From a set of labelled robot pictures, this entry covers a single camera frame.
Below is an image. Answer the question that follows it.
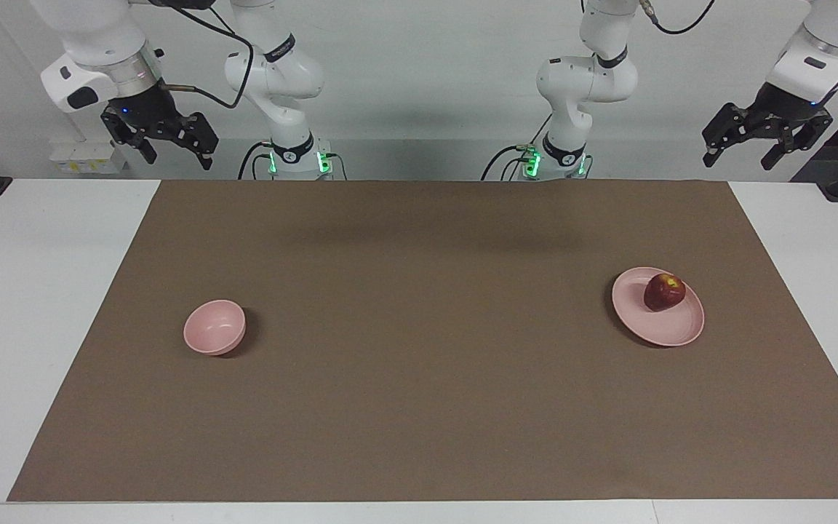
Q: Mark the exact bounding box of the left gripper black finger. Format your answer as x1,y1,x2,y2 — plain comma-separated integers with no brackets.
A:
761,120,820,172
702,103,751,168

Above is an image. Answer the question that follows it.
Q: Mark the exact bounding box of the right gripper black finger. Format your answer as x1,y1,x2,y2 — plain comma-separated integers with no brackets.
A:
115,120,159,165
175,111,219,172

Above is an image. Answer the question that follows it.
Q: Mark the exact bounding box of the red apple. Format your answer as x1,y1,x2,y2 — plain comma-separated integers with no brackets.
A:
643,272,687,313

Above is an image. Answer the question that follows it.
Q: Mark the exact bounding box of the pink bowl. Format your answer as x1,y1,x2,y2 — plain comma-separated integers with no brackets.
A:
183,299,247,357

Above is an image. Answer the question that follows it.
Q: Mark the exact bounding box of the pink plate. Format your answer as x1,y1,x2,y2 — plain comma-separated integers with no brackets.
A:
611,266,706,348

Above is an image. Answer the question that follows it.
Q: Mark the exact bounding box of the brown table mat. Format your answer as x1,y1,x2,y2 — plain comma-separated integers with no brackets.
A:
7,180,838,503

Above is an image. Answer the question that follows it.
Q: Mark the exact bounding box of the white wall outlet box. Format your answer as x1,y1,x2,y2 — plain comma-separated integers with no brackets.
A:
48,140,127,175

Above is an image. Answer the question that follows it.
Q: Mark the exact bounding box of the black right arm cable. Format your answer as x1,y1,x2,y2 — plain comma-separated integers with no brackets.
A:
146,0,255,110

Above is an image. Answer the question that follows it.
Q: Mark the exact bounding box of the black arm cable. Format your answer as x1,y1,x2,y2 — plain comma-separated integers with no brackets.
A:
146,0,255,110
637,0,717,36

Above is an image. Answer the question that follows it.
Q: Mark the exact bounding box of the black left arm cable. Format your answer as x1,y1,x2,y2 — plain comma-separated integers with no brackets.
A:
637,0,717,36

